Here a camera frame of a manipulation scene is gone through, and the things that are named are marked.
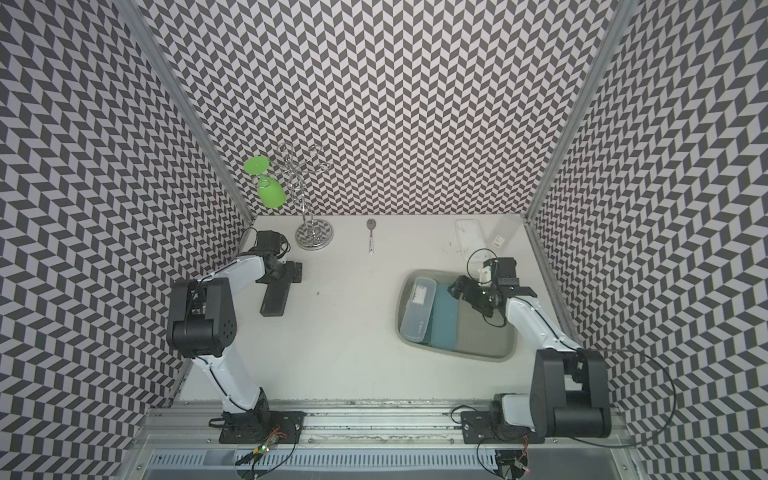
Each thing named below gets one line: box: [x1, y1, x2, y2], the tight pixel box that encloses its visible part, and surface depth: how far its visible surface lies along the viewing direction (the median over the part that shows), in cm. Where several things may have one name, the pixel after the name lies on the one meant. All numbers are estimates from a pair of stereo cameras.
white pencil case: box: [455, 219, 488, 261], surface depth 113 cm
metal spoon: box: [366, 218, 377, 255], surface depth 118 cm
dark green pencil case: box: [417, 320, 433, 347], surface depth 87 cm
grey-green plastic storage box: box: [395, 269, 520, 361], surface depth 90 cm
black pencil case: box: [260, 283, 291, 317], surface depth 96 cm
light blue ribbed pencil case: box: [431, 284, 459, 350], surface depth 91 cm
